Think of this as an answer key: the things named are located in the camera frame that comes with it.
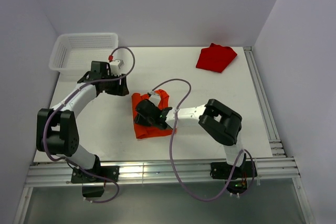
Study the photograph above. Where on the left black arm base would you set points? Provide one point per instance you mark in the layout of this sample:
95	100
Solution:
93	187

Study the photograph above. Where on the aluminium front rail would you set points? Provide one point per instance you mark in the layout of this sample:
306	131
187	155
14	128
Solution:
158	172

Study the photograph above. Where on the white perforated plastic basket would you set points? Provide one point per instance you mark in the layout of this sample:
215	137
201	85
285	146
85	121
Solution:
72	54

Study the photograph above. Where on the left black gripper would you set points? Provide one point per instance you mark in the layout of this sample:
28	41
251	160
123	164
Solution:
121	89

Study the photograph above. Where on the red folded t-shirt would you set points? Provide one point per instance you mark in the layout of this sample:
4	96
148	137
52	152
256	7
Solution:
215	58

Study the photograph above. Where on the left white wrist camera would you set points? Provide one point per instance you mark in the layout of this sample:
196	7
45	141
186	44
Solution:
115	65

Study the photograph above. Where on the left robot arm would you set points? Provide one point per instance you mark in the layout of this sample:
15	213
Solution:
56	131

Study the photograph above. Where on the orange t-shirt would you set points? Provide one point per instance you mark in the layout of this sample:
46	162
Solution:
142	132

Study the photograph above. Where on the aluminium side rail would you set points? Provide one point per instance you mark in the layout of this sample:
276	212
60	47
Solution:
271	129

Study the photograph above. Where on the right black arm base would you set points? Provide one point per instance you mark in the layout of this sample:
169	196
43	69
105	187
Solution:
238	183

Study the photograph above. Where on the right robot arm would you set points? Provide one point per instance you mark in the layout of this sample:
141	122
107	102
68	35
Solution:
220	122

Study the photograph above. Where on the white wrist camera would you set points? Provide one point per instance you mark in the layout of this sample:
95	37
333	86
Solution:
154	97
115	65

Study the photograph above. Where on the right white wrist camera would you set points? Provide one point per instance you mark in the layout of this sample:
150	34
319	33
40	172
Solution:
154	97

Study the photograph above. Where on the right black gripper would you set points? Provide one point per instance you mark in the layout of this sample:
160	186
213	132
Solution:
139	120

